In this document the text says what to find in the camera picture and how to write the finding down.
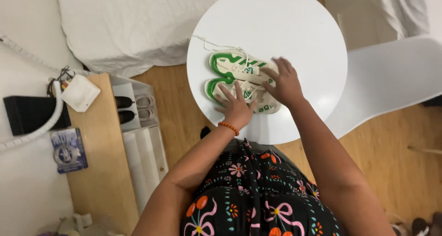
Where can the black floral dress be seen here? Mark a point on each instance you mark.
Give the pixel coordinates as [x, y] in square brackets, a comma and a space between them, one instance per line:
[255, 194]

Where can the white plastic chair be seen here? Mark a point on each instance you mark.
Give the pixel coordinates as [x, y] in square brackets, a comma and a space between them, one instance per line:
[390, 77]

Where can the black rectangular box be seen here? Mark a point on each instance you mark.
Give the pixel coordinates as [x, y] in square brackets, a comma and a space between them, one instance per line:
[32, 113]

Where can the white square box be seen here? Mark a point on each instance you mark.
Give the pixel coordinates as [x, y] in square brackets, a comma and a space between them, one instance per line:
[80, 92]

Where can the wooden shoe shelf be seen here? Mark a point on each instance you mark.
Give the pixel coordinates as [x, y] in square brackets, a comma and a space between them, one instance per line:
[103, 160]

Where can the white green sneaker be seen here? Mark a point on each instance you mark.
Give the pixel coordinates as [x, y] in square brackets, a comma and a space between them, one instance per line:
[238, 66]
[238, 98]

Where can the black shoe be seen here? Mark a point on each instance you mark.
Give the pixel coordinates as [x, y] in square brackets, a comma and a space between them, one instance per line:
[125, 116]
[123, 102]

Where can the white bed duvet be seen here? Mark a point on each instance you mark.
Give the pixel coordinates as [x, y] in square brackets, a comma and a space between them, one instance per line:
[138, 25]

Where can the white cloth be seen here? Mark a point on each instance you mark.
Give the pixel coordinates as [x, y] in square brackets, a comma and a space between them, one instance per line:
[404, 9]

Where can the blue packaged item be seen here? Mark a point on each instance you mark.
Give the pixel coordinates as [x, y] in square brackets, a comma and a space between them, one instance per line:
[68, 149]

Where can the dark shoes on floor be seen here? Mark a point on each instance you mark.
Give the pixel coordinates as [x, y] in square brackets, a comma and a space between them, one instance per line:
[419, 226]

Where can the person's right hand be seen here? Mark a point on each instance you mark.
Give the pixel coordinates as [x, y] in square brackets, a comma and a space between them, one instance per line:
[284, 84]

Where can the white clutter heap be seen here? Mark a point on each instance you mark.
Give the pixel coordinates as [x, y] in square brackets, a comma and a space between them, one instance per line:
[81, 225]

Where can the person's left hand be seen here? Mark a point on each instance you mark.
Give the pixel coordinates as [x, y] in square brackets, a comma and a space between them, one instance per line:
[236, 109]

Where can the round white table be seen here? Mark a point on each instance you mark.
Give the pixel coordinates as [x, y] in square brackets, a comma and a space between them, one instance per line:
[304, 32]

